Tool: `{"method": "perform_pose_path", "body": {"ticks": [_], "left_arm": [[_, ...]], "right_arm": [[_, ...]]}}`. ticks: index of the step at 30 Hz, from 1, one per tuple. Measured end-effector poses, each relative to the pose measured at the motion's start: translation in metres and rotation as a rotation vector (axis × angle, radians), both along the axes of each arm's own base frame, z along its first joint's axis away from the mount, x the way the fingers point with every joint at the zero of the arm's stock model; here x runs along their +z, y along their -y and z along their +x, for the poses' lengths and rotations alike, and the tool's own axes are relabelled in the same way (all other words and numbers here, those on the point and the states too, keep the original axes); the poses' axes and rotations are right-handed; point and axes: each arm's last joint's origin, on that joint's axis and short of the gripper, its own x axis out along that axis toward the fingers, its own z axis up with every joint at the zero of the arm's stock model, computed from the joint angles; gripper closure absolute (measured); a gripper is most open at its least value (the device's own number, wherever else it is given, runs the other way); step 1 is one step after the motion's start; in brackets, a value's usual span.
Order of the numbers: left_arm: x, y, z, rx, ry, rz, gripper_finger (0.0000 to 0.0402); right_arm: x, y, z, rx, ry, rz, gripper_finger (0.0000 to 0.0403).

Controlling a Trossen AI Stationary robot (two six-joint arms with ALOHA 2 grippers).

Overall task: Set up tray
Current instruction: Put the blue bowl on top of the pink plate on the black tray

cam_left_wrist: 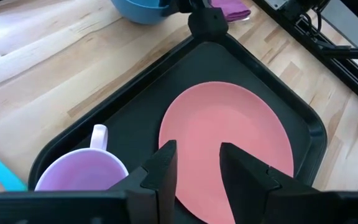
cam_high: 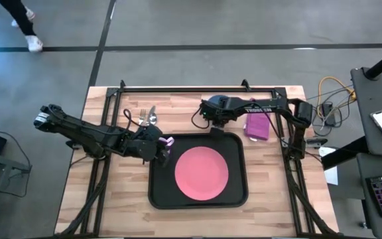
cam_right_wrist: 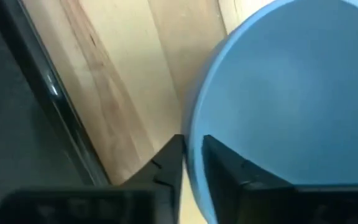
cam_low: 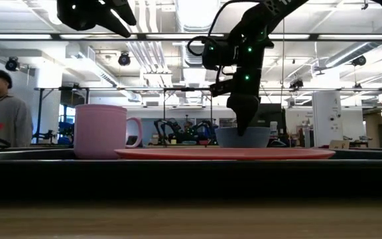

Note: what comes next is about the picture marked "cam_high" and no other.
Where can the pink round plate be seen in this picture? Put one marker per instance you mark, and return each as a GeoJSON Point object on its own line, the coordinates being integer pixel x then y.
{"type": "Point", "coordinates": [201, 173]}

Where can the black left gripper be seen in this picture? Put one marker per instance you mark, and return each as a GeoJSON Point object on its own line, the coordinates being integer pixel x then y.
{"type": "Point", "coordinates": [143, 142]}

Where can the grey metal side table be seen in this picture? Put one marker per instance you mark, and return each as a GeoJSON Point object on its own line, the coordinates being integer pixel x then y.
{"type": "Point", "coordinates": [2, 162]}

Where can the magenta napkin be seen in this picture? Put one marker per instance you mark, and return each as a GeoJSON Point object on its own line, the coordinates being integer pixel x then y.
{"type": "Point", "coordinates": [257, 127]}

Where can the pink mug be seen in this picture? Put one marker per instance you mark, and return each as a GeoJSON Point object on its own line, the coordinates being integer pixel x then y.
{"type": "Point", "coordinates": [168, 142]}

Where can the black plastic tray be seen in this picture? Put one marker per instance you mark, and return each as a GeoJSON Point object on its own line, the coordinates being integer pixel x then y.
{"type": "Point", "coordinates": [164, 196]}

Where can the black power adapter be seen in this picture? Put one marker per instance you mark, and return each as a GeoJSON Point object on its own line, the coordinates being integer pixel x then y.
{"type": "Point", "coordinates": [328, 114]}

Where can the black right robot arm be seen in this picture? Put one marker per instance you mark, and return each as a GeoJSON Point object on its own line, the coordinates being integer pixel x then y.
{"type": "Point", "coordinates": [277, 108]}

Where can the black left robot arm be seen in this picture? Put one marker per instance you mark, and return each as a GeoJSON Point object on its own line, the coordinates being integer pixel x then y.
{"type": "Point", "coordinates": [85, 131]}

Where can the silver fork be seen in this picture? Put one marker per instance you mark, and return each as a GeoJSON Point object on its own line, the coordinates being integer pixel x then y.
{"type": "Point", "coordinates": [142, 117]}

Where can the black side desk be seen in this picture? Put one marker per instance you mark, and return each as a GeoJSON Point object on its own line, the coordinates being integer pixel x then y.
{"type": "Point", "coordinates": [373, 99]}

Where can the black metal table frame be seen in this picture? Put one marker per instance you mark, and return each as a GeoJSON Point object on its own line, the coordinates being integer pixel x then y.
{"type": "Point", "coordinates": [194, 90]}

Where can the black keyboard desk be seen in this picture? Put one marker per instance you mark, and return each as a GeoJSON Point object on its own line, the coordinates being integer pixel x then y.
{"type": "Point", "coordinates": [370, 225]}

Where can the white paper sheet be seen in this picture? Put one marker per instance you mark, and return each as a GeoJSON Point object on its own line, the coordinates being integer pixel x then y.
{"type": "Point", "coordinates": [331, 174]}

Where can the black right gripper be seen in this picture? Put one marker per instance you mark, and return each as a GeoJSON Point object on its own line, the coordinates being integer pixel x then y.
{"type": "Point", "coordinates": [219, 111]}

